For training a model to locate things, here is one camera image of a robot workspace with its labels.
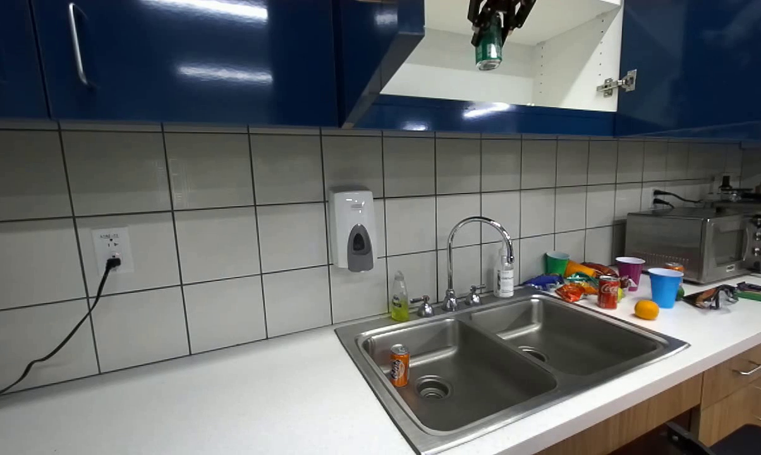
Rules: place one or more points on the steel double sink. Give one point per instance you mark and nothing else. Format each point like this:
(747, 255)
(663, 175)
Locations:
(481, 381)

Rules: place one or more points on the white wall outlet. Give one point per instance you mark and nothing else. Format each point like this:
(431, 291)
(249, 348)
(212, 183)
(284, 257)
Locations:
(108, 243)

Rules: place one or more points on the chrome faucet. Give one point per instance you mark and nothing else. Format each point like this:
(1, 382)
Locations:
(448, 268)

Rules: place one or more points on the wooden base cabinet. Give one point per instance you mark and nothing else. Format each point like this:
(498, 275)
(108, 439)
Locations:
(648, 418)

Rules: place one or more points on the white wall soap dispenser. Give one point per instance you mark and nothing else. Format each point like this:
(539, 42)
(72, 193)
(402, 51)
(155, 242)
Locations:
(349, 215)

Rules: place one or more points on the steel microwave oven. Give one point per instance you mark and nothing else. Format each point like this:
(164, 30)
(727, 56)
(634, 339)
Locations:
(682, 242)

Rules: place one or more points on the blue snack bag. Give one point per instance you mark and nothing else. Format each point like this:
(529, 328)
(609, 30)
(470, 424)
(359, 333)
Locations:
(544, 285)

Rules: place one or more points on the red orange snack bag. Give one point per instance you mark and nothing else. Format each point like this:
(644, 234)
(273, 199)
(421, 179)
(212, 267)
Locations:
(570, 291)

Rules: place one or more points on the red cola can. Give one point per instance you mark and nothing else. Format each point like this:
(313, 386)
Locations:
(606, 291)

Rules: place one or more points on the white pump bottle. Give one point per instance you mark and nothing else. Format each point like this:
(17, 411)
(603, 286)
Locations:
(503, 285)

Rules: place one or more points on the small orange bottle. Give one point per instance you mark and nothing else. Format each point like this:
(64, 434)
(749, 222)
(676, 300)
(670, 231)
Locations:
(400, 367)

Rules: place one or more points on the green dish soap bottle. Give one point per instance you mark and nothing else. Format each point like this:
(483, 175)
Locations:
(400, 309)

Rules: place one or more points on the black chair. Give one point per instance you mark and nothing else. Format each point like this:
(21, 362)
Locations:
(747, 440)

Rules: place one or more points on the blue plastic cup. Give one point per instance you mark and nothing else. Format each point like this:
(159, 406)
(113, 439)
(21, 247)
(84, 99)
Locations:
(665, 289)

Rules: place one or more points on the green plastic cup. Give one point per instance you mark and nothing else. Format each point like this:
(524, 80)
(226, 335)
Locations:
(553, 265)

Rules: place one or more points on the green soda can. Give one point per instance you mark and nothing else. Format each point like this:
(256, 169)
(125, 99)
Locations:
(489, 50)

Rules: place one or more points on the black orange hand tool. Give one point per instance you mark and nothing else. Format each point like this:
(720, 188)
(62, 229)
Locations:
(715, 296)

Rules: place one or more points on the wall cabinet white inside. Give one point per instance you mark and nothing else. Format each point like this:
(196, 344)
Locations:
(581, 51)

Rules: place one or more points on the purple plastic cup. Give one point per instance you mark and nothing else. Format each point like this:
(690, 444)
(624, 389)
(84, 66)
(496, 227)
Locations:
(630, 272)

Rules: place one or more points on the metal cabinet hinge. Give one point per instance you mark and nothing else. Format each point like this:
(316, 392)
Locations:
(618, 83)

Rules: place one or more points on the orange fruit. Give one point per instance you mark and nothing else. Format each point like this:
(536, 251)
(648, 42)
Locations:
(644, 309)

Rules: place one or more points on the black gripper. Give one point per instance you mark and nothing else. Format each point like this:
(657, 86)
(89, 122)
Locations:
(503, 7)

